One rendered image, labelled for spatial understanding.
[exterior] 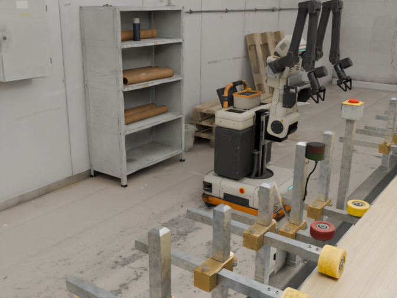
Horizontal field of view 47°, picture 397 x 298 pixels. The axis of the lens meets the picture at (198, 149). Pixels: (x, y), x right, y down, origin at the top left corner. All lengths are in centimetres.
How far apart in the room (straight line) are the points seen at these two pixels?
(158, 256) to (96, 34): 323
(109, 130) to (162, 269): 319
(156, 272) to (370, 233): 84
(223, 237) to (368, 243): 55
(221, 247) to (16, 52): 264
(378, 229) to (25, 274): 218
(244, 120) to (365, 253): 210
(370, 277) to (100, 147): 325
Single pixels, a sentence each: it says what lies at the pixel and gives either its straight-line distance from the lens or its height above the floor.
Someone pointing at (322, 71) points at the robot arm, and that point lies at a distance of 312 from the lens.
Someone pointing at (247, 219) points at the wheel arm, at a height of 85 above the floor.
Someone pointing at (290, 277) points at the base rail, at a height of 70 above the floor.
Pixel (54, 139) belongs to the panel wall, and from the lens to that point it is 415.
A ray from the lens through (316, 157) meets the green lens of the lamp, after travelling 157.
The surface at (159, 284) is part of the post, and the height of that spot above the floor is 104.
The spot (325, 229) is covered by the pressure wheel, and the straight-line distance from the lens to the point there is 160.
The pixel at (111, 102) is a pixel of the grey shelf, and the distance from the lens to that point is 406.
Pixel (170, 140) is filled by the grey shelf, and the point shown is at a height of 19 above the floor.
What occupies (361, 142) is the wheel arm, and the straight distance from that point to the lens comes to 282.
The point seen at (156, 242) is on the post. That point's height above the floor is 114.
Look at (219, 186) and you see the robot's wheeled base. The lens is 364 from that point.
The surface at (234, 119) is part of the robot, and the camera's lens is 345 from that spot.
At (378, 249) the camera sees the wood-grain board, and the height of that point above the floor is 90.
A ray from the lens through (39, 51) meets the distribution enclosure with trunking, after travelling 368.
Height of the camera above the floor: 163
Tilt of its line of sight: 18 degrees down
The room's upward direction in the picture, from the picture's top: 1 degrees clockwise
